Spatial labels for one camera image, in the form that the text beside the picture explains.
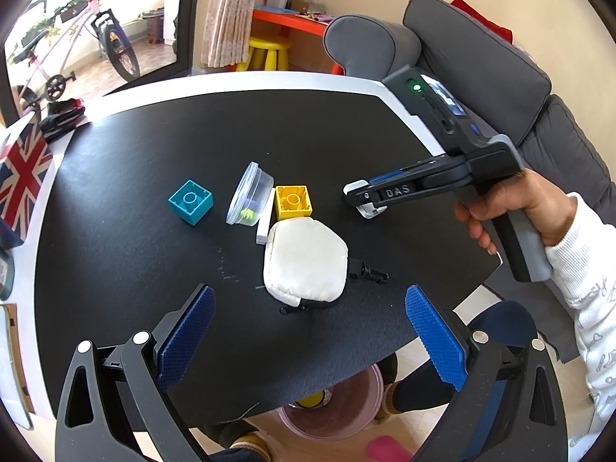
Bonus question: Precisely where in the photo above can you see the person's left slipper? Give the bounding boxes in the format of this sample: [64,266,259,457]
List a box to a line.
[202,418,273,462]

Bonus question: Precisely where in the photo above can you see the red children's table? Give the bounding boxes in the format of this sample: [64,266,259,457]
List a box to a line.
[250,5,338,39]

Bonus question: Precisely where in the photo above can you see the clear lidded plastic container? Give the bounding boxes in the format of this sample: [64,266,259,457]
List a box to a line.
[225,161,275,226]

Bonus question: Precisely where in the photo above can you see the yellow plastic stool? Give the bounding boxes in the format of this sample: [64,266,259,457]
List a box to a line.
[235,36,293,73]

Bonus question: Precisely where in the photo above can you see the clear round plastic capsule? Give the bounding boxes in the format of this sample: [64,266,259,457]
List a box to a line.
[347,180,388,221]

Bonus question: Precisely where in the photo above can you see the floral curtain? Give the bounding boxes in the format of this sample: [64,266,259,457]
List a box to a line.
[199,0,258,69]

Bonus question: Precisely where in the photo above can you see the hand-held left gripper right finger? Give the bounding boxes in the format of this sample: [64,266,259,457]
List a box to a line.
[405,285,569,462]

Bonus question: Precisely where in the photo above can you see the grey sofa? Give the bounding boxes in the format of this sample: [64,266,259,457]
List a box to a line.
[323,0,616,362]

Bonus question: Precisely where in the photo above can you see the person's right forearm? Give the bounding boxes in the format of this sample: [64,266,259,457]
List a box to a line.
[546,192,616,448]

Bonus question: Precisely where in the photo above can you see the pink foam cylinder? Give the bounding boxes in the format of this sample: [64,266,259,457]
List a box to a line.
[367,435,410,462]

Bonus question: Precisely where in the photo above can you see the yellow round case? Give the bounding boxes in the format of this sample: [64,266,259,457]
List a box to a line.
[297,390,328,410]

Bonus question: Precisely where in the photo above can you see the white fabric pouch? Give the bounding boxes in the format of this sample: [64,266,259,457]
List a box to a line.
[262,218,388,317]

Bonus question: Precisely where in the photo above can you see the white bicycle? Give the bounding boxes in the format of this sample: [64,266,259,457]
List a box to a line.
[7,0,141,111]

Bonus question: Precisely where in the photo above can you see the potted green plants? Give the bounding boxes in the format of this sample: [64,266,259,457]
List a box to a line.
[10,0,90,54]

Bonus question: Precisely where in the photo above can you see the person's left leg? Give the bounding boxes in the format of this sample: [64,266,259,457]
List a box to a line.
[202,443,270,462]

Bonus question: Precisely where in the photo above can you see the person's right hand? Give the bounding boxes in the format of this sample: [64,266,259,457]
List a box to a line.
[455,168,578,256]

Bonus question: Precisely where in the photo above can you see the red cushion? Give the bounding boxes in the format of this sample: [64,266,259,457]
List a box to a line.
[450,0,516,44]

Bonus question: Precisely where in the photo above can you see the white rectangular stick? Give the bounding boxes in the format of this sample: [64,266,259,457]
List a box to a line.
[255,202,273,245]

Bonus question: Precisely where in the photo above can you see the black gloves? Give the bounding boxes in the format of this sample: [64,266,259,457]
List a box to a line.
[37,97,88,144]

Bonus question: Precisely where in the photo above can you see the pink balcony bin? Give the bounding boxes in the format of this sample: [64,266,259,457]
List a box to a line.
[144,7,167,46]

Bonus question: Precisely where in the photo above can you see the person's right slipper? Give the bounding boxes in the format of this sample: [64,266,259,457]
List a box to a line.
[373,351,410,422]

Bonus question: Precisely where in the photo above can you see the pink translucent trash bin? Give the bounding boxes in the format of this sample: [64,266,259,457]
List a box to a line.
[278,363,386,441]

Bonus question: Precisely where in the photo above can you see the yellow toy block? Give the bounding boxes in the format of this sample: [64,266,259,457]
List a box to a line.
[273,184,313,219]

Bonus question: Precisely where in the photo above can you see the black glass door frame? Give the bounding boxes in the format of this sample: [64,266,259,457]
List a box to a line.
[0,0,205,128]

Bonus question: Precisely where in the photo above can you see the teal toy block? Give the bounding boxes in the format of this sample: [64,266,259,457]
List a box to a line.
[167,179,213,227]

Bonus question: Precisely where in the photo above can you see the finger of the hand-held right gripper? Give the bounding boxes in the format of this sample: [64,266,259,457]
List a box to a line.
[343,166,470,209]
[370,156,458,184]

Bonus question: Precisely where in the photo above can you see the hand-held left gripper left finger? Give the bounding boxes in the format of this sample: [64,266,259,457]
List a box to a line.
[55,284,217,462]

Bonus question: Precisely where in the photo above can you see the person's slipper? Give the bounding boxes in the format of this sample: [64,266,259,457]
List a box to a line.
[202,418,273,462]
[373,351,410,422]

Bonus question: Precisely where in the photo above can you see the flag print tissue box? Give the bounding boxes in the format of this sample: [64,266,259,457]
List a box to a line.
[0,122,55,248]

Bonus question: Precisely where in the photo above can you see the white wooden board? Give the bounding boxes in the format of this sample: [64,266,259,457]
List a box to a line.
[0,301,34,431]

